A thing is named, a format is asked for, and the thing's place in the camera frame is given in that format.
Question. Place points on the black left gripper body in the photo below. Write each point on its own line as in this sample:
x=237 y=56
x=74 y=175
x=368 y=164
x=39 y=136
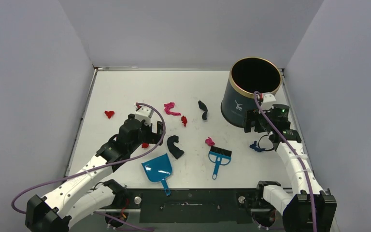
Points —
x=147 y=136

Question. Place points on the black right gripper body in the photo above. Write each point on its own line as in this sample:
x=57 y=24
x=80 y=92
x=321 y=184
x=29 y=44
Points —
x=255 y=121

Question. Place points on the dark blue paper scrap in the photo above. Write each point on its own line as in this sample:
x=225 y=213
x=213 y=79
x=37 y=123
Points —
x=256 y=147

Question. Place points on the pink curled paper scrap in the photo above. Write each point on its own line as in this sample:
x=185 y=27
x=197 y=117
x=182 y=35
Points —
x=168 y=109

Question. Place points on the blue plastic dustpan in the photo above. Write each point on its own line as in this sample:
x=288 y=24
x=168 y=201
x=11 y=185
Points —
x=158 y=170

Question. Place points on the small red paper scrap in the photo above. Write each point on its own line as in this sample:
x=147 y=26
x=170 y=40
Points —
x=184 y=121

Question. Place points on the blue hand brush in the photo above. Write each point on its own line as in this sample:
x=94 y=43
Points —
x=219 y=157

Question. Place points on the small pink paper scrap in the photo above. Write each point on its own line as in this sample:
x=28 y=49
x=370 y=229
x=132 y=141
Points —
x=209 y=141

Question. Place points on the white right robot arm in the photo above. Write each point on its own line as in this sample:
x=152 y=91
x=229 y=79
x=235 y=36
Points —
x=309 y=208

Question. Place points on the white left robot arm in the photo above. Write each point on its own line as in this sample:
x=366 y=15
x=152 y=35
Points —
x=60 y=209

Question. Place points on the red paper scrap far left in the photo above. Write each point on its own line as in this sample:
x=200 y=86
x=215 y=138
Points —
x=109 y=114

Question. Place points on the large black paper scrap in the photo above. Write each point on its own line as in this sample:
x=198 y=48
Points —
x=173 y=149

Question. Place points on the dark green waste bin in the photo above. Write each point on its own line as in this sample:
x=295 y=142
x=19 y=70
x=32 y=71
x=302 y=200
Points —
x=247 y=76

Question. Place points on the black paper scrap near bin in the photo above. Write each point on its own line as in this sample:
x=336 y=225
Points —
x=204 y=108

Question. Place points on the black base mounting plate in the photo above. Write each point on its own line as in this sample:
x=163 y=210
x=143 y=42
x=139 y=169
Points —
x=242 y=206

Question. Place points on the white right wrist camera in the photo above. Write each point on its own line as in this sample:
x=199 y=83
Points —
x=268 y=100

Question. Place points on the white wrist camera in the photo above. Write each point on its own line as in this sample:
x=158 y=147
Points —
x=144 y=114
x=268 y=100

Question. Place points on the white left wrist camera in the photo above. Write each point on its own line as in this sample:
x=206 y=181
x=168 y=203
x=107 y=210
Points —
x=144 y=114

